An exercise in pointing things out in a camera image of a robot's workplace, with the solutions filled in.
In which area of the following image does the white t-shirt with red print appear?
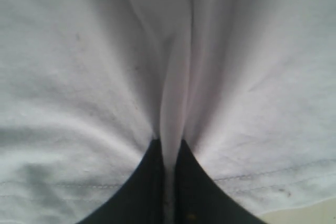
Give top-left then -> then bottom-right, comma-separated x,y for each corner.
1,0 -> 335,223

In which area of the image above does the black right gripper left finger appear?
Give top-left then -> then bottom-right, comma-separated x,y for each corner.
79,140 -> 164,224

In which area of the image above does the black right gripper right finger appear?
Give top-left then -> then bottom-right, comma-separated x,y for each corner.
174,140 -> 264,224

